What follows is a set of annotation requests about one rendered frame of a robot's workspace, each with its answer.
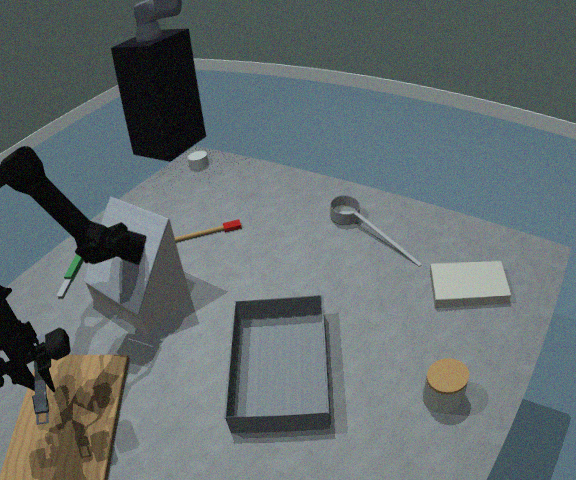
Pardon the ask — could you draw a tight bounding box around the white short cylinder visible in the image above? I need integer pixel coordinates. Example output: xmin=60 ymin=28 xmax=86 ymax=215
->
xmin=187 ymin=151 xmax=209 ymax=170

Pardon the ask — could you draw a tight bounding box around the wooden board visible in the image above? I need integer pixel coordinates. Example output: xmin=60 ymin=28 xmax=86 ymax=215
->
xmin=0 ymin=354 xmax=129 ymax=480

